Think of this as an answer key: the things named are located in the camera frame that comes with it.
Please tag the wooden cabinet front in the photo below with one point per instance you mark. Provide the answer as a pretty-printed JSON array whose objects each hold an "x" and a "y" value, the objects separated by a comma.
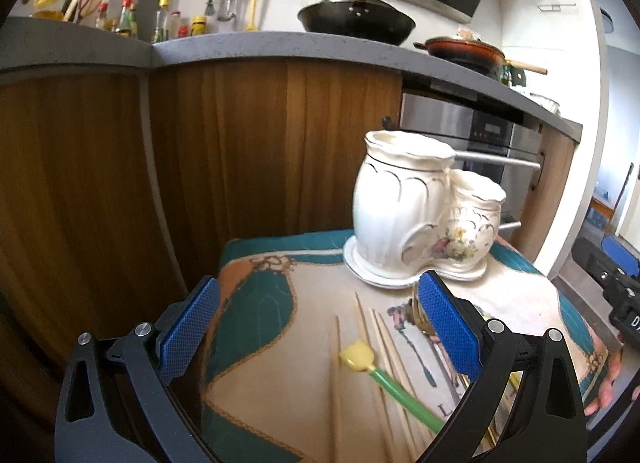
[{"x": 119, "y": 190}]

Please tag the stainless steel oven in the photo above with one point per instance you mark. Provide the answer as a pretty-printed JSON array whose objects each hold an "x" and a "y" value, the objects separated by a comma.
[{"x": 504, "y": 152}]

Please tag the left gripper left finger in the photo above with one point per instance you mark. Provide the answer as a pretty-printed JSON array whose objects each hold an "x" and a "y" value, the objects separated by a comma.
[{"x": 116, "y": 404}]

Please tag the gold fork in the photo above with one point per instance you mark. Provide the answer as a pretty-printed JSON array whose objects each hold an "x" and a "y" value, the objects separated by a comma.
[{"x": 460, "y": 382}]

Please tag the red brown frying pan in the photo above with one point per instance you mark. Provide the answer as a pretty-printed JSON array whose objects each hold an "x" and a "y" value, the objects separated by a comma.
[{"x": 473, "y": 54}]

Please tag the black wok wooden handle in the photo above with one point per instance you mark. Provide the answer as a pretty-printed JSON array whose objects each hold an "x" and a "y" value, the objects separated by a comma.
[{"x": 366, "y": 19}]

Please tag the white ceramic utensil holder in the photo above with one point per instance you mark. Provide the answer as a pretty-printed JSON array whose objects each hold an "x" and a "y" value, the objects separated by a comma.
[{"x": 414, "y": 211}]

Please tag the printed teal table cloth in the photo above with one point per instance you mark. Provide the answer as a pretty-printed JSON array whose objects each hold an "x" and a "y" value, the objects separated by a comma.
[{"x": 267, "y": 380}]

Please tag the red cap sauce bottle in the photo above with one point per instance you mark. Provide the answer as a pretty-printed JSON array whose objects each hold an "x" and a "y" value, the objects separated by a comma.
[{"x": 123, "y": 26}]

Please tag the yellow green silicone spoon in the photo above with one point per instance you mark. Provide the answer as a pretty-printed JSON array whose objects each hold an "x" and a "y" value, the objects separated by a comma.
[{"x": 355, "y": 356}]

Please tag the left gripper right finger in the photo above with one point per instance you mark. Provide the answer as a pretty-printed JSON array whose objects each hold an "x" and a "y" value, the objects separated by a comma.
[{"x": 546, "y": 422}]

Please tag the person right hand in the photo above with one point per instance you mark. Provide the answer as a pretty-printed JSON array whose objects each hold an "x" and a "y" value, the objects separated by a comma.
[{"x": 610, "y": 372}]

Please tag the yellow cap oil bottle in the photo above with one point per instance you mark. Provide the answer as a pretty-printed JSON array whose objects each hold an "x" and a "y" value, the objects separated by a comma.
[{"x": 160, "y": 32}]

